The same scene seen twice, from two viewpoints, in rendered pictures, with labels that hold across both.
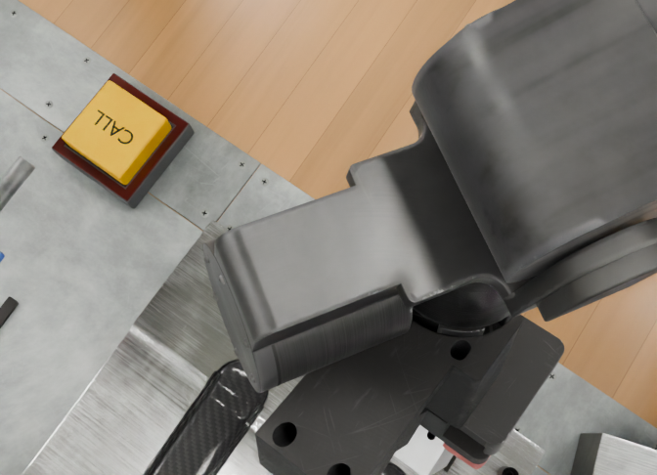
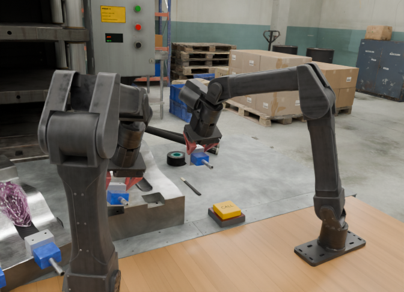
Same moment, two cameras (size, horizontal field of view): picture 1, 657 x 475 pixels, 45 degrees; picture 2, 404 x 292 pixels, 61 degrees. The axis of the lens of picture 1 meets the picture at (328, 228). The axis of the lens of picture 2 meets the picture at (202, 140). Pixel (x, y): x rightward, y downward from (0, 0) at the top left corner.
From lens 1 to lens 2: 0.83 m
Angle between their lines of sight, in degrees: 76
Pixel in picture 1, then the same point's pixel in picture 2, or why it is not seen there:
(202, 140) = (217, 228)
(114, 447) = (152, 176)
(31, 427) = not seen: hidden behind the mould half
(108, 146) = (222, 205)
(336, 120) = (205, 253)
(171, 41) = (252, 233)
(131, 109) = (229, 209)
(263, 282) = not seen: hidden behind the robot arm
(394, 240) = not seen: hidden behind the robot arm
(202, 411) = (147, 185)
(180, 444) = (144, 182)
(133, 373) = (163, 181)
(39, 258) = (207, 200)
